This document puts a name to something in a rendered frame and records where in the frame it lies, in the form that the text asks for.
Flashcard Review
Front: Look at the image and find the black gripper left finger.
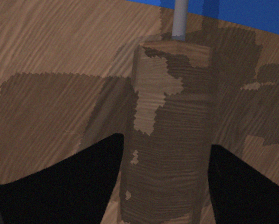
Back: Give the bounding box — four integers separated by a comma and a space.
0, 133, 123, 224

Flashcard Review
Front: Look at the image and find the blue tape strip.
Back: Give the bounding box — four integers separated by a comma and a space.
128, 0, 279, 35

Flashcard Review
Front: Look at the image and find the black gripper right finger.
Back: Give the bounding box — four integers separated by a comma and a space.
207, 144, 279, 224

